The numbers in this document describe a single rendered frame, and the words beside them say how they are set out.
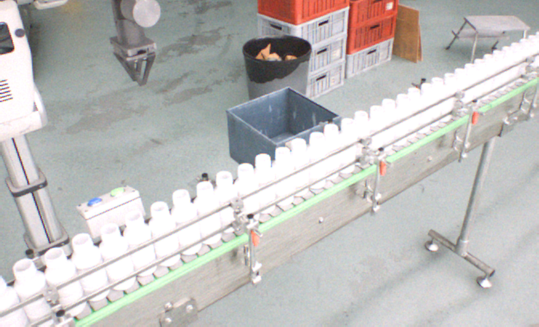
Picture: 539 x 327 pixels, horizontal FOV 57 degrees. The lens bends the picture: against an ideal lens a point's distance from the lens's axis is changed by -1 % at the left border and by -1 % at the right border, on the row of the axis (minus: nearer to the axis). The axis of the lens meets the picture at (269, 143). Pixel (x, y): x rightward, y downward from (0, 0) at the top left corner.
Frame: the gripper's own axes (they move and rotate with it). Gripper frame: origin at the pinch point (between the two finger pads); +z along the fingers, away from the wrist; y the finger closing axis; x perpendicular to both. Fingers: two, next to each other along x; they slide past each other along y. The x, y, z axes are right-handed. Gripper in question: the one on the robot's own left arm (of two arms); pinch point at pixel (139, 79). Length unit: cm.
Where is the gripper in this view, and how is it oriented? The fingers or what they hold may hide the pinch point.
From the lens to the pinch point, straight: 116.0
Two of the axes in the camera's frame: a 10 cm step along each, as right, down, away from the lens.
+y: -6.1, -4.0, 6.9
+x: -7.9, 3.4, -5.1
